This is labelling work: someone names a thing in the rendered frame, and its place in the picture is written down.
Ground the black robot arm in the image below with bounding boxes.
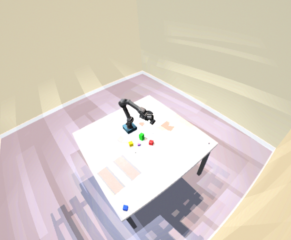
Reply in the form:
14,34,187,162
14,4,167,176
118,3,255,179
118,98,154,129

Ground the small blue block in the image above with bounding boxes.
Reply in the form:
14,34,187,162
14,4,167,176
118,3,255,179
123,205,129,211

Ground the red block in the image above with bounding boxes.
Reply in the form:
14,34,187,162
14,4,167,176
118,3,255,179
148,140,154,146

